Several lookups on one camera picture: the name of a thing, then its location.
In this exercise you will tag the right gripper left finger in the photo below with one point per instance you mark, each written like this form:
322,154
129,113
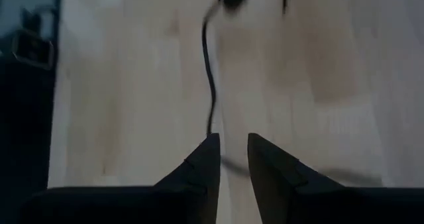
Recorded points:
165,204

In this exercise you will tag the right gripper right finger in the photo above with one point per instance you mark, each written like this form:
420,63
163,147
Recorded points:
298,201

